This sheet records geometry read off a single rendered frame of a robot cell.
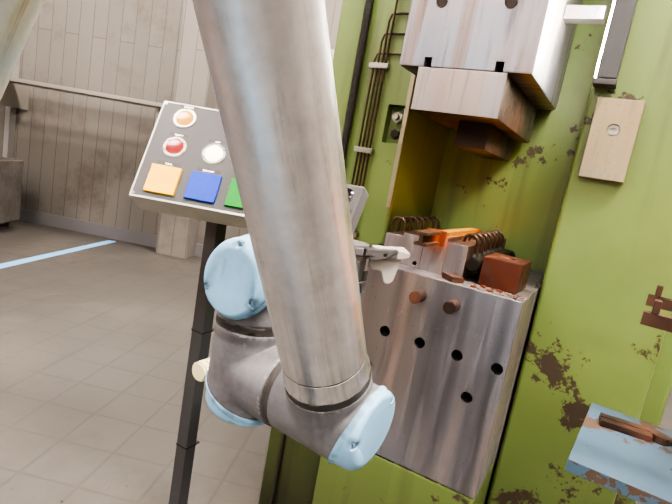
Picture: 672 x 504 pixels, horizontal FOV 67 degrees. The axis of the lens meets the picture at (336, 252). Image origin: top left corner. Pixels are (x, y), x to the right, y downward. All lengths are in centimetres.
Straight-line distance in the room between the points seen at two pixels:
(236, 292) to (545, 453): 99
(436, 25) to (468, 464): 96
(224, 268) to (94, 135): 506
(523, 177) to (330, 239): 127
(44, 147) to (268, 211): 556
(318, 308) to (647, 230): 95
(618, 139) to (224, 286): 93
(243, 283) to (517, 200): 119
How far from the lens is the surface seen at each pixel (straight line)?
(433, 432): 122
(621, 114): 126
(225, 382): 62
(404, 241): 121
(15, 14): 39
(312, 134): 36
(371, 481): 134
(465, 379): 116
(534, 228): 162
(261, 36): 34
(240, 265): 56
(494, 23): 122
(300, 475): 171
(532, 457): 140
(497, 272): 116
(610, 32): 129
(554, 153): 163
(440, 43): 124
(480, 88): 119
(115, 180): 550
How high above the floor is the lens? 112
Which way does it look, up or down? 10 degrees down
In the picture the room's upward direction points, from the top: 10 degrees clockwise
